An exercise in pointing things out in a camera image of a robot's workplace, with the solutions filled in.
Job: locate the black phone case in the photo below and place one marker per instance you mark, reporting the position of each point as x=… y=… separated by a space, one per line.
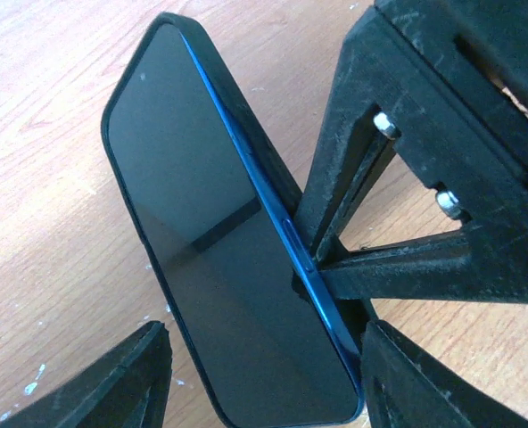
x=246 y=134

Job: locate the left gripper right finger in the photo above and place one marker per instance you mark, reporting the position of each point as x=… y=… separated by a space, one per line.
x=407 y=387

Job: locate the blue smartphone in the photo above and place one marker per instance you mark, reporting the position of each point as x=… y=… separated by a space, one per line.
x=228 y=249

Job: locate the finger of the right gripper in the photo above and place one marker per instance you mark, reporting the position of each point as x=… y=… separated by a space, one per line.
x=346 y=136
x=435 y=267

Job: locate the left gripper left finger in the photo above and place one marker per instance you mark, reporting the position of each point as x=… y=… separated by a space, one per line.
x=126 y=387

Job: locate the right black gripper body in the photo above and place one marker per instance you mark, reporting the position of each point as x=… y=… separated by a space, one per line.
x=459 y=97

